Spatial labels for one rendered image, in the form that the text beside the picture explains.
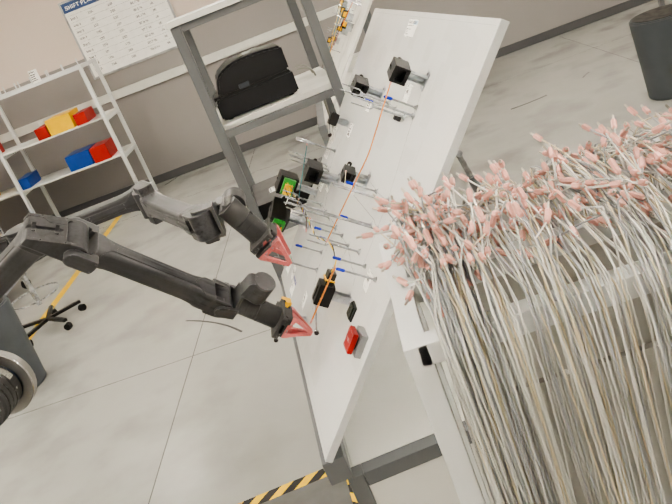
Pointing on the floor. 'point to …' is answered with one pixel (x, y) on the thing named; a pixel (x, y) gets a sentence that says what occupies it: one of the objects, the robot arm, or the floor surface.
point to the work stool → (48, 308)
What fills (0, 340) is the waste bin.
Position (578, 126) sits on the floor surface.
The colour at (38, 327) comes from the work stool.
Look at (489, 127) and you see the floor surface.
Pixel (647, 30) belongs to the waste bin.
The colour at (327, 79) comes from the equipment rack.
